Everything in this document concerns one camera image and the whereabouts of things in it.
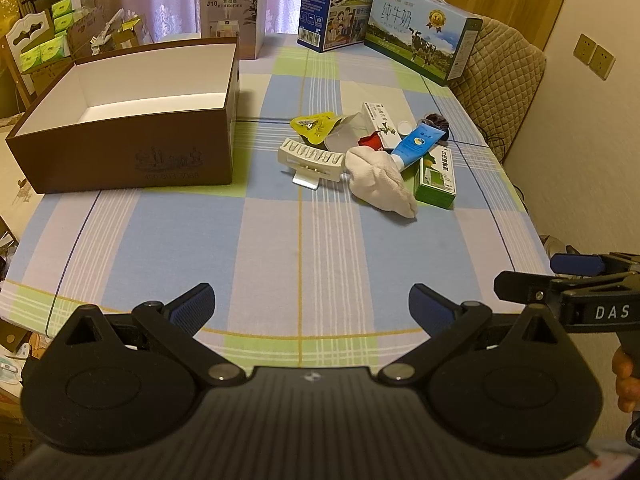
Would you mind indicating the beige printed cover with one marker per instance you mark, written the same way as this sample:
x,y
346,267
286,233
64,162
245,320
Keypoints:
x,y
15,170

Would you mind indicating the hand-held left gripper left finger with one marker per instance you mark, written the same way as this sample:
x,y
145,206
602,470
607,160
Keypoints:
x,y
192,305

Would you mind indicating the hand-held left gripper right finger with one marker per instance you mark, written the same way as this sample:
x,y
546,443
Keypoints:
x,y
430,307

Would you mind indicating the yellow jelly packet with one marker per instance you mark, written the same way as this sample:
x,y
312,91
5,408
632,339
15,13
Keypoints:
x,y
315,125

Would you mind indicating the white humidifier box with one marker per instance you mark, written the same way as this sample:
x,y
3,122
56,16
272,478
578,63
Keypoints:
x,y
235,15

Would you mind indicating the white hair claw clip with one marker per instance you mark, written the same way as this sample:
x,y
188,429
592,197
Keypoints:
x,y
310,157

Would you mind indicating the red candy packet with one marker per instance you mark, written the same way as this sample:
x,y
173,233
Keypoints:
x,y
372,140

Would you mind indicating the clear plastic packet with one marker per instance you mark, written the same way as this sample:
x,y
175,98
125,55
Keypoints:
x,y
350,135

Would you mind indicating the white ointment box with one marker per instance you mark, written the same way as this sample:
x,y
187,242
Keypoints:
x,y
377,115

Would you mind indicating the white sock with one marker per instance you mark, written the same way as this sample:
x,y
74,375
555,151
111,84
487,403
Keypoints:
x,y
380,180

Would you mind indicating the quilted beige chair cover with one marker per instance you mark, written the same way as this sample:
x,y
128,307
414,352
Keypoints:
x,y
505,70

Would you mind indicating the white wooden chair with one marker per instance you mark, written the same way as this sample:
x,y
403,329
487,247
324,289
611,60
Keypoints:
x,y
27,25

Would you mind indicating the green medicine box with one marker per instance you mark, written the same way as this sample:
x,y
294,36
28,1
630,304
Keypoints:
x,y
440,180

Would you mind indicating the wall socket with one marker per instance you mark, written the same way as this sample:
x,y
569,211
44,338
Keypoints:
x,y
602,61
583,49

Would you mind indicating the person's right hand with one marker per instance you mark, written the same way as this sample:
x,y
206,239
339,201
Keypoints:
x,y
625,385

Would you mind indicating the small olive box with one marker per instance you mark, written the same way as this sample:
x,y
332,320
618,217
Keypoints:
x,y
131,32

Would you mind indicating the dark blue milk carton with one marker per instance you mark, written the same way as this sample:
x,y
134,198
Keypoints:
x,y
320,5

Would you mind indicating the yellow plastic bag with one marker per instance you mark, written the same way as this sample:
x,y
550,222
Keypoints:
x,y
7,5

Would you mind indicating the crumpled plastic wrapper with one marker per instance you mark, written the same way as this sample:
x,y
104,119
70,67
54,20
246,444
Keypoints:
x,y
105,35

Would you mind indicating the checkered tablecloth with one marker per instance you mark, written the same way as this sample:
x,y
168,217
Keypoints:
x,y
250,240

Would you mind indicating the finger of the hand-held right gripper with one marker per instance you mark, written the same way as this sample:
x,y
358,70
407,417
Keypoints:
x,y
520,286
575,264

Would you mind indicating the large cardboard carton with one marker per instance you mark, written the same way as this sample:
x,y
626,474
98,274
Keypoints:
x,y
82,35

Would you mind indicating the stack of green tissue packs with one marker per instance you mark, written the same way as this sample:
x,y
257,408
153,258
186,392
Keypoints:
x,y
50,50

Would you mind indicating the dark scrunchie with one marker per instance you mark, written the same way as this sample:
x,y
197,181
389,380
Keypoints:
x,y
436,119

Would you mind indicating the blue hand cream tube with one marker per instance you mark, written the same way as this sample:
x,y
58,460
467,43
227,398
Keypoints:
x,y
415,142

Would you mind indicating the light blue milk carton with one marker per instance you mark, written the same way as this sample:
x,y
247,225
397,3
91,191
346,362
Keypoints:
x,y
400,25

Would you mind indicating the brown cardboard box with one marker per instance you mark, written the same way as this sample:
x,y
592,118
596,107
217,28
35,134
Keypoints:
x,y
125,155

